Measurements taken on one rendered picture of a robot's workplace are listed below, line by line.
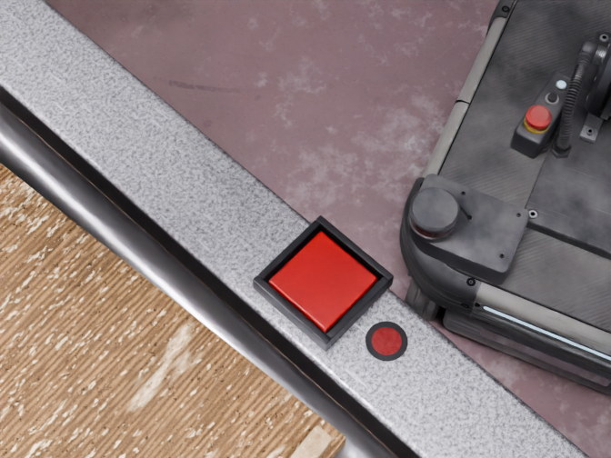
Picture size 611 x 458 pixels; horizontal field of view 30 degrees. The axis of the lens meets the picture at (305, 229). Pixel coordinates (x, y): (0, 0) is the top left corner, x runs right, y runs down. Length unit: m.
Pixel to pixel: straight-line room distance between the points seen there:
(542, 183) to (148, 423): 0.99
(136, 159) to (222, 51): 1.18
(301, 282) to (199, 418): 0.13
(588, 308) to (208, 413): 0.92
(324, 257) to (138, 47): 1.30
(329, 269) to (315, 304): 0.03
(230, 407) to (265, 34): 1.37
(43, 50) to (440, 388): 0.44
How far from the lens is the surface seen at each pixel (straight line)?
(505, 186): 1.71
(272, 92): 2.05
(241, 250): 0.89
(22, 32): 1.02
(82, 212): 0.91
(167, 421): 0.82
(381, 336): 0.86
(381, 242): 1.91
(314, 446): 0.78
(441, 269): 1.63
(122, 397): 0.83
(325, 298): 0.86
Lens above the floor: 1.72
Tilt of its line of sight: 64 degrees down
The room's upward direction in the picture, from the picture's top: 1 degrees clockwise
